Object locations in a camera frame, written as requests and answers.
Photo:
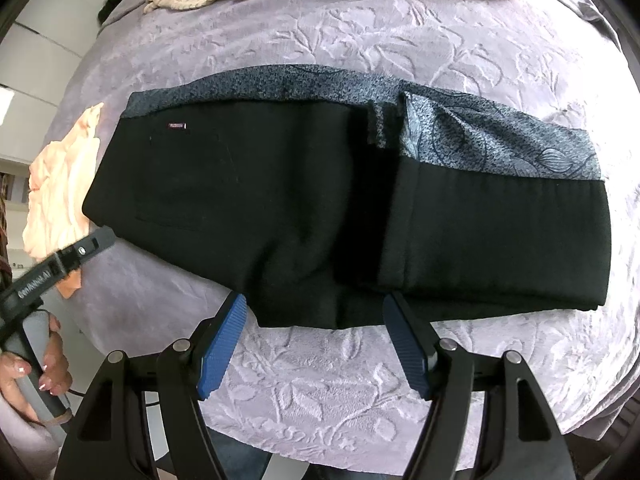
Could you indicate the blue-grey patterned cloth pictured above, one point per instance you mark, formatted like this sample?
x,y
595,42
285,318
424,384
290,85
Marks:
x,y
500,145

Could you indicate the black pants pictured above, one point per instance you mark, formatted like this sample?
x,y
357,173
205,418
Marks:
x,y
300,210

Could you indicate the black cloth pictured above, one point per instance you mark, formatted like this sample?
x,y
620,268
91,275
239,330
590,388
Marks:
x,y
112,2

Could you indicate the lavender embossed bedspread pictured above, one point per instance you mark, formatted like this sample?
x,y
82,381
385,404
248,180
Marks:
x,y
350,35

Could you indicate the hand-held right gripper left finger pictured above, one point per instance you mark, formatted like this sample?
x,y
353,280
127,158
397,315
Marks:
x,y
222,345

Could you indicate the person's left forearm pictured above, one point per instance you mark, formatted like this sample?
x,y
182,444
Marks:
x,y
22,445

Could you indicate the peach garment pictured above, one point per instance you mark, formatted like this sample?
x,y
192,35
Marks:
x,y
55,180

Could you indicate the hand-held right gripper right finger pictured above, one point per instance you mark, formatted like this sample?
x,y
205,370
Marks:
x,y
407,345

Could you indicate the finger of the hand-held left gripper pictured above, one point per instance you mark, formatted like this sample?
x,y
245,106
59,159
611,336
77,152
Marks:
x,y
87,246

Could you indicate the white wardrobe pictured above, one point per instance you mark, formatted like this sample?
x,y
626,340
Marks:
x,y
25,90

